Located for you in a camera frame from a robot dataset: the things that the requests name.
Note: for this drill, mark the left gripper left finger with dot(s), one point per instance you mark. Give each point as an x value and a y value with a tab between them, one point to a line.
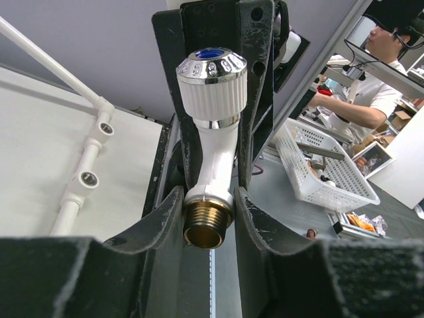
133	274

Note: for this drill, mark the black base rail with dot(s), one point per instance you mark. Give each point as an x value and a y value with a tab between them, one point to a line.
183	278

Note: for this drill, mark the white faucet with chrome knob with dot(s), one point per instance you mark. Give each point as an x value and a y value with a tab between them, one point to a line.
213	87

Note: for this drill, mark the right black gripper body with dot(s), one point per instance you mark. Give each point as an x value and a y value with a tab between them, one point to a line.
245	27

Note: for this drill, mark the white plastic basket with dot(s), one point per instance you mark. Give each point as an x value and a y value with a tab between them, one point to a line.
320	170

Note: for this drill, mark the white PVC pipe frame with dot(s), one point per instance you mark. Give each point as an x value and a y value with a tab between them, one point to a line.
47	150

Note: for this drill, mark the person in white shirt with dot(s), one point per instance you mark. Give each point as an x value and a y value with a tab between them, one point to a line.
375	100

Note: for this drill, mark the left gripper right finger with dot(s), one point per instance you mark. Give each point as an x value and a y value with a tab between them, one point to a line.
283	274

